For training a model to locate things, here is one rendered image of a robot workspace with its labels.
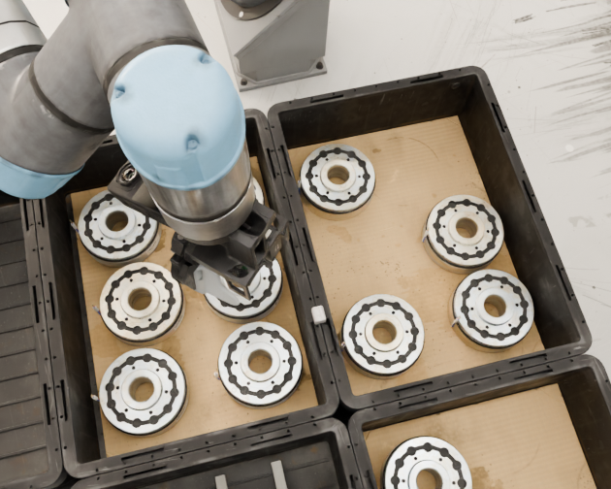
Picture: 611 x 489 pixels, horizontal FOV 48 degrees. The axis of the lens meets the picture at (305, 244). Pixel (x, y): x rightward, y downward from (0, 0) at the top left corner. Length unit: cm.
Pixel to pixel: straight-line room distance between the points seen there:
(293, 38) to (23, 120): 64
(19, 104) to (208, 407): 47
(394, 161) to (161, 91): 62
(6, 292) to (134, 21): 57
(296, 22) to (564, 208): 51
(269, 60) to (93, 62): 68
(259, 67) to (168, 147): 77
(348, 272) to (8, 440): 47
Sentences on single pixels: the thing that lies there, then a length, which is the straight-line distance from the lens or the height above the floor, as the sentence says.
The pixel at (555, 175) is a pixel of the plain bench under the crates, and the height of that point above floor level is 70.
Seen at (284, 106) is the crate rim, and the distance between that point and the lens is 90.
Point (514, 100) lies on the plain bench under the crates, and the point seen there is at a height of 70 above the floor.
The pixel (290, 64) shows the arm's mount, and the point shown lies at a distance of 117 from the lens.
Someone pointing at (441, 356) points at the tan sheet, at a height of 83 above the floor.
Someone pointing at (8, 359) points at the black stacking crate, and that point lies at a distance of 95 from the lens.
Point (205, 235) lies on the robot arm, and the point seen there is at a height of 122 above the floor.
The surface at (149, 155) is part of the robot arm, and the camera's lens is 40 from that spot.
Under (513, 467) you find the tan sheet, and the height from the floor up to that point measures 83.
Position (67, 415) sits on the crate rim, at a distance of 82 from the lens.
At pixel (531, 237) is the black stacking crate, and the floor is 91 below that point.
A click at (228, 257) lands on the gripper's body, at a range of 59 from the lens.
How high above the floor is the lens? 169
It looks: 69 degrees down
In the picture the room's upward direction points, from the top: 5 degrees clockwise
